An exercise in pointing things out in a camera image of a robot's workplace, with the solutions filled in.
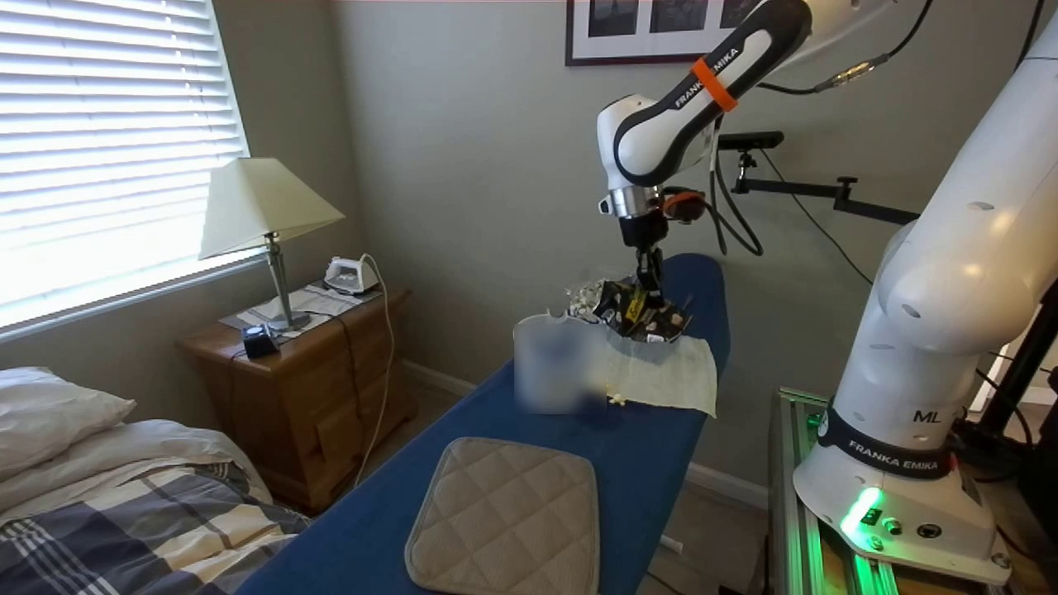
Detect papers on nightstand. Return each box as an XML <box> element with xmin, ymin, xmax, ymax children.
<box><xmin>224</xmin><ymin>281</ymin><xmax>367</xmax><ymax>340</ymax></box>

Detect table lamp with cream shade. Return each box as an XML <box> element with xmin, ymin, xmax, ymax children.
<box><xmin>198</xmin><ymin>155</ymin><xmax>348</xmax><ymax>334</ymax></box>

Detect white cloth towel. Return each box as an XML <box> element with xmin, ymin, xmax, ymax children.
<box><xmin>582</xmin><ymin>327</ymin><xmax>721</xmax><ymax>422</ymax></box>

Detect wooden nightstand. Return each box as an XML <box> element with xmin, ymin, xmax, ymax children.
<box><xmin>179</xmin><ymin>285</ymin><xmax>412</xmax><ymax>519</ymax></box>

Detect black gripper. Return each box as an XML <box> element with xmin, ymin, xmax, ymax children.
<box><xmin>619</xmin><ymin>210</ymin><xmax>671</xmax><ymax>298</ymax></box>

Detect blue ironing board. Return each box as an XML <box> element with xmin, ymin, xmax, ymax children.
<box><xmin>234</xmin><ymin>252</ymin><xmax>735</xmax><ymax>595</ymax></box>

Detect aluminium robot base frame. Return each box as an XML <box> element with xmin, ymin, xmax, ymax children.
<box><xmin>766</xmin><ymin>383</ymin><xmax>1058</xmax><ymax>595</ymax></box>

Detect small white device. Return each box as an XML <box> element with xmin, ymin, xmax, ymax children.
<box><xmin>320</xmin><ymin>255</ymin><xmax>385</xmax><ymax>299</ymax></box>

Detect clear plastic measuring cup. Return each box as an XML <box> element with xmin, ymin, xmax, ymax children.
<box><xmin>509</xmin><ymin>309</ymin><xmax>603</xmax><ymax>417</ymax></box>

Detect black popcorn snack packet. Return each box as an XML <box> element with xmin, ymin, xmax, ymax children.
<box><xmin>593</xmin><ymin>275</ymin><xmax>696</xmax><ymax>370</ymax></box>

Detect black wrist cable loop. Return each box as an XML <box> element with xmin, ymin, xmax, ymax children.
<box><xmin>704</xmin><ymin>134</ymin><xmax>769</xmax><ymax>262</ymax></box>

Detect white power cable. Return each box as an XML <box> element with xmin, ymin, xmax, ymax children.
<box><xmin>348</xmin><ymin>252</ymin><xmax>400</xmax><ymax>489</ymax></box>

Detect black framed wall picture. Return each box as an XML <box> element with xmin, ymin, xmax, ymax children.
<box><xmin>561</xmin><ymin>0</ymin><xmax>774</xmax><ymax>67</ymax></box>

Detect clear rectangular plastic container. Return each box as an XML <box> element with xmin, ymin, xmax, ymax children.
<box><xmin>561</xmin><ymin>278</ymin><xmax>623</xmax><ymax>331</ymax></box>

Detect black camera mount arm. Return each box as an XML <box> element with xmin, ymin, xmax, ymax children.
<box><xmin>715</xmin><ymin>127</ymin><xmax>923</xmax><ymax>228</ymax></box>

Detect white pillow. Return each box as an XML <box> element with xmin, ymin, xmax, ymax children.
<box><xmin>0</xmin><ymin>362</ymin><xmax>139</xmax><ymax>479</ymax></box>

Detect small black clock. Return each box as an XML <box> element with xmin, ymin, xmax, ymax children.
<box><xmin>240</xmin><ymin>321</ymin><xmax>283</xmax><ymax>362</ymax></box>

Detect white window blinds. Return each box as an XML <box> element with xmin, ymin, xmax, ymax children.
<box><xmin>0</xmin><ymin>0</ymin><xmax>256</xmax><ymax>334</ymax></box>

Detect beige quilted pot holder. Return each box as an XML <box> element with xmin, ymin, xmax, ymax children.
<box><xmin>400</xmin><ymin>431</ymin><xmax>605</xmax><ymax>595</ymax></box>

